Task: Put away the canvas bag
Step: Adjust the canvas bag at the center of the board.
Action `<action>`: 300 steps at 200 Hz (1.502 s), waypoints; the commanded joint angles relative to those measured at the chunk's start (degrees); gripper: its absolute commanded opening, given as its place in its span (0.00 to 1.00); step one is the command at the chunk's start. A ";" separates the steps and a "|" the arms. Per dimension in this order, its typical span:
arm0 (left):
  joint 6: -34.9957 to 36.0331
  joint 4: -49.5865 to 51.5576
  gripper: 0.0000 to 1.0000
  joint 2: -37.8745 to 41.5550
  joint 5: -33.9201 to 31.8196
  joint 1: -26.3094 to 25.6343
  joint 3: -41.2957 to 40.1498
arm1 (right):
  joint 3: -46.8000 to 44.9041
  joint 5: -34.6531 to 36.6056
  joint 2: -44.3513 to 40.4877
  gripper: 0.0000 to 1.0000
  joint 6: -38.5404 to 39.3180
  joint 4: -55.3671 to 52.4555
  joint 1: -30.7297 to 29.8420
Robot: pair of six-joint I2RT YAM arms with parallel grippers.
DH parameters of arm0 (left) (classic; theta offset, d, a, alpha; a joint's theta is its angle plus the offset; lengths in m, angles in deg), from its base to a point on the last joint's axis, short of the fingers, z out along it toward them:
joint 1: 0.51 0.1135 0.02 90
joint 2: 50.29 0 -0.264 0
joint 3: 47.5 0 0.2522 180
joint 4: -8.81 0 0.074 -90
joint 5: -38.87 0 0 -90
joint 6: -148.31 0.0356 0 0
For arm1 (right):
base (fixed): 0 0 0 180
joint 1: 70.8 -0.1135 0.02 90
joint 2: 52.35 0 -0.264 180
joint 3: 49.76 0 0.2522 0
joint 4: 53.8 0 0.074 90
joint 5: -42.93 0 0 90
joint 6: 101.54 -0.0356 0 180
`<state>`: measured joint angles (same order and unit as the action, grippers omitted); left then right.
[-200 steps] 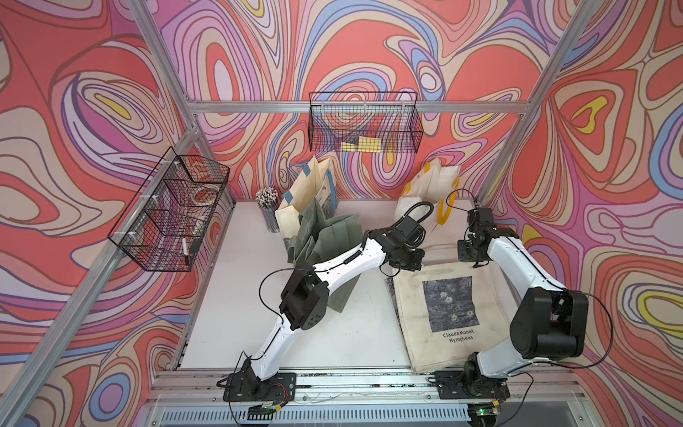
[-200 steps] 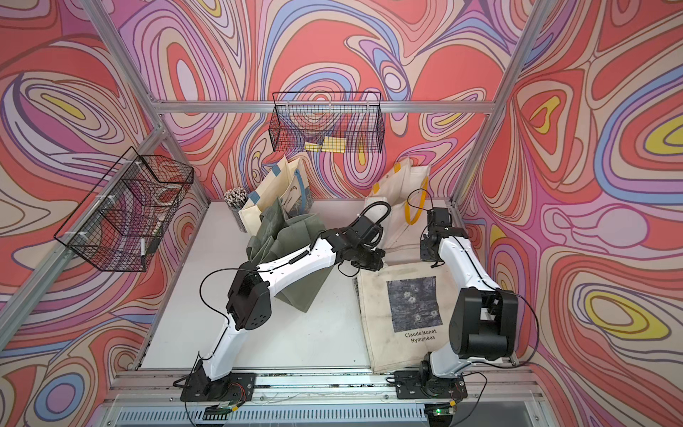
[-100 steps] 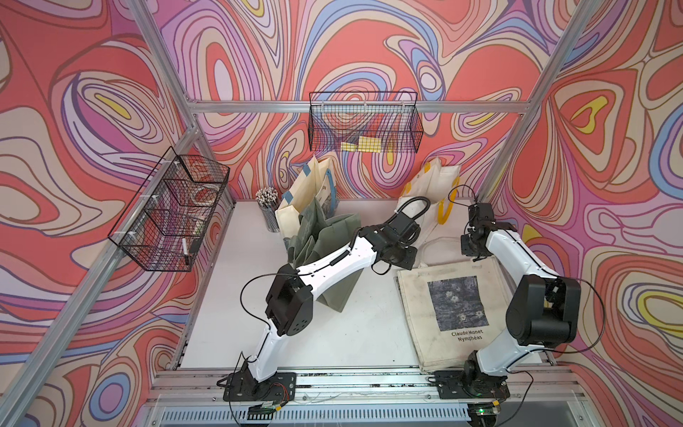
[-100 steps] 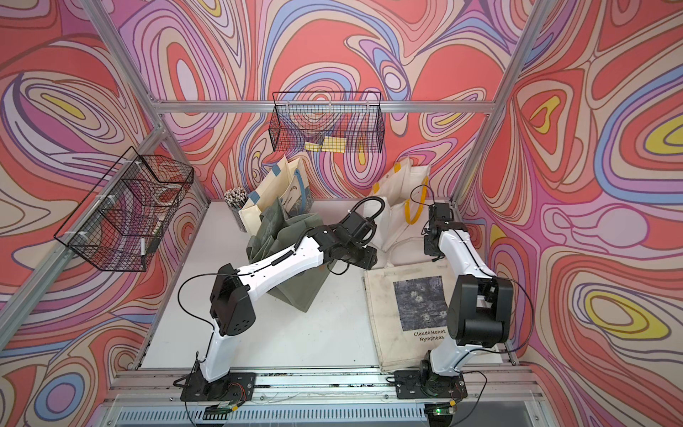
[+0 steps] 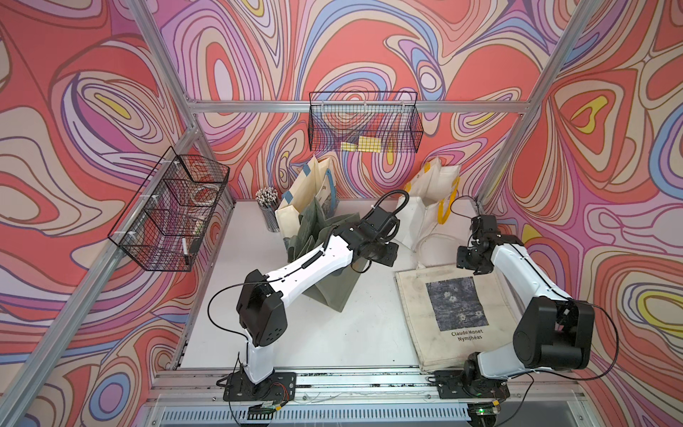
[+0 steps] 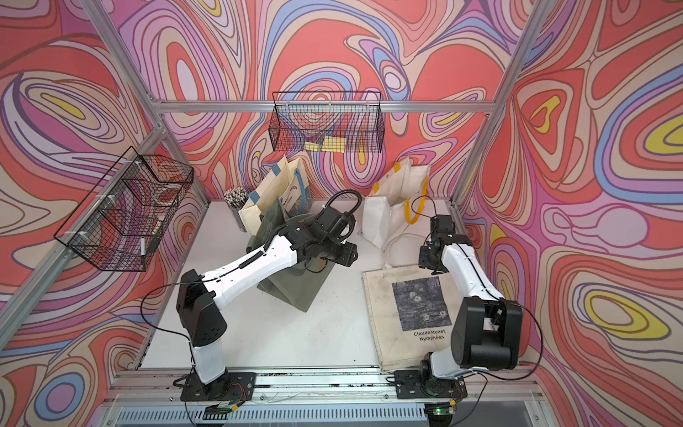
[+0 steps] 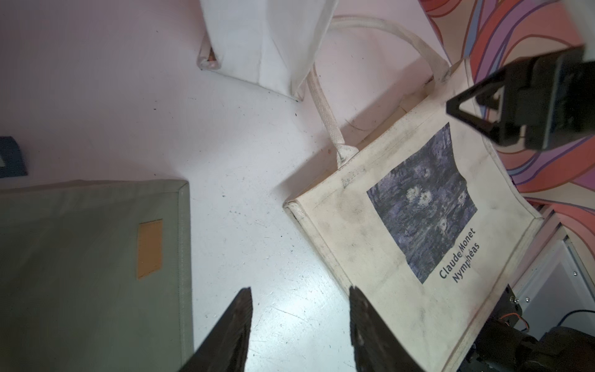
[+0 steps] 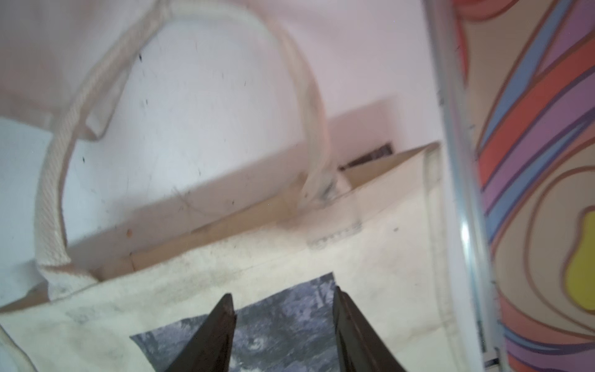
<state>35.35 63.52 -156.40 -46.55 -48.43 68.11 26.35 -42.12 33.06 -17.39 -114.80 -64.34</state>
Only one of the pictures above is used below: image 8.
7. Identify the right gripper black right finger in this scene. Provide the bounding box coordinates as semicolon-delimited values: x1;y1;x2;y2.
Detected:
333;286;406;372

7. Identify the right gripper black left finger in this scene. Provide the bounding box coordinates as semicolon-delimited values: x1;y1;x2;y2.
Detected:
166;293;237;372

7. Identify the aluminium frame rail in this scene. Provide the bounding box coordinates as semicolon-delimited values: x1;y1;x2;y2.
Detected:
423;1;511;371

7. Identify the cream bag with yellow handles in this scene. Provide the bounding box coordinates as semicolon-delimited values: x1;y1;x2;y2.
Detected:
1;1;153;132

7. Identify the cream canvas bag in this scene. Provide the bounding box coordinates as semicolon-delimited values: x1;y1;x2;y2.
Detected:
1;1;467;371

